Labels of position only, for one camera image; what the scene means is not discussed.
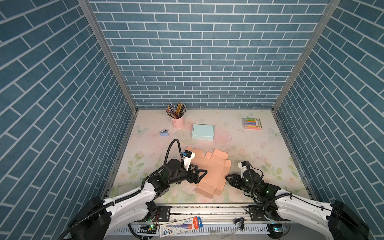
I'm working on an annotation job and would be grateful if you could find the pink paper box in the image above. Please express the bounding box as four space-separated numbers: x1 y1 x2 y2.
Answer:
186 146 232 198

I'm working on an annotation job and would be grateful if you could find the light blue paper box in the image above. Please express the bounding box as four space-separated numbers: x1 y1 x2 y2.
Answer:
192 124 215 141

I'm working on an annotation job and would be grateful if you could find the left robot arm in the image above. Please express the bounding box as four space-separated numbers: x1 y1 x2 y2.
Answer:
58 159 208 240

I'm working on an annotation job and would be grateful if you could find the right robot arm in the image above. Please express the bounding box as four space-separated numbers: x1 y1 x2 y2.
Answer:
226 170 370 240

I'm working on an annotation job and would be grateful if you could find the small metal clip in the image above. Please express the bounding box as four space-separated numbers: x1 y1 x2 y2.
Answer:
234 218 245 231

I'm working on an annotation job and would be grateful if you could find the red blue white package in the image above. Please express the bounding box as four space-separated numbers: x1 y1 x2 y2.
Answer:
160 217 203 238

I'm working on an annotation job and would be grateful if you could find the pink pencil bucket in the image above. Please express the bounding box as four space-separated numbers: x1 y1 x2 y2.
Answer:
171 117 185 129

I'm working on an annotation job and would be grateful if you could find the pack of coloured markers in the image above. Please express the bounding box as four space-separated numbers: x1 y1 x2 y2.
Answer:
242 118 263 130

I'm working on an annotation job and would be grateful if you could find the bundle of coloured pencils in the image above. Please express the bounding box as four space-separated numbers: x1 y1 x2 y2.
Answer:
166 102 187 119

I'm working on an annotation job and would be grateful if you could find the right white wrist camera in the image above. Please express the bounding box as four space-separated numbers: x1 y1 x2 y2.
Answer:
238 161 250 178

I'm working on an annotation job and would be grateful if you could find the left black corrugated cable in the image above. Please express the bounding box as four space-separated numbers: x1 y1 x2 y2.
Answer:
56 138 184 240

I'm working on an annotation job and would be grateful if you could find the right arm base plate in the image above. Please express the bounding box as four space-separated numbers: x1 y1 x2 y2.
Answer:
245 205 290 223

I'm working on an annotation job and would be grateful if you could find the aluminium mounting rail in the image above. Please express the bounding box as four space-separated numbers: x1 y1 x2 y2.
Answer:
77 203 344 240

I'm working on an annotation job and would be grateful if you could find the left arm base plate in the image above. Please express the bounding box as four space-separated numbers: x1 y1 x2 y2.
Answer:
128 205 172 223

